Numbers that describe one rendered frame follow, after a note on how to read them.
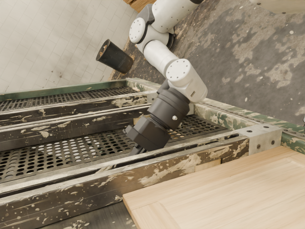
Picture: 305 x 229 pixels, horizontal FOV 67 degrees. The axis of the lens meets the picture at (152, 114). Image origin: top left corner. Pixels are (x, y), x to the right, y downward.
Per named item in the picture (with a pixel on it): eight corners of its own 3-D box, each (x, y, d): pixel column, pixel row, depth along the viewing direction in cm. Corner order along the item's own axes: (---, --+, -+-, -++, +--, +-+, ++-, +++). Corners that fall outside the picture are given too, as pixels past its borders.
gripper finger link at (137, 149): (125, 162, 60) (140, 143, 60) (129, 168, 57) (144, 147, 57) (120, 160, 59) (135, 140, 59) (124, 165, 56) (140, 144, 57)
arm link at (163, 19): (127, 17, 77) (171, -35, 61) (157, 29, 85) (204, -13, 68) (129, 47, 74) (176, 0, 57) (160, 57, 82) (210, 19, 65)
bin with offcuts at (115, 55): (138, 54, 484) (111, 36, 454) (128, 76, 477) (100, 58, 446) (128, 57, 529) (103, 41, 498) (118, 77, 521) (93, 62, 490)
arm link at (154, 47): (151, 72, 65) (126, 46, 79) (177, 80, 72) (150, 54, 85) (168, 37, 61) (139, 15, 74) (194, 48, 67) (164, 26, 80)
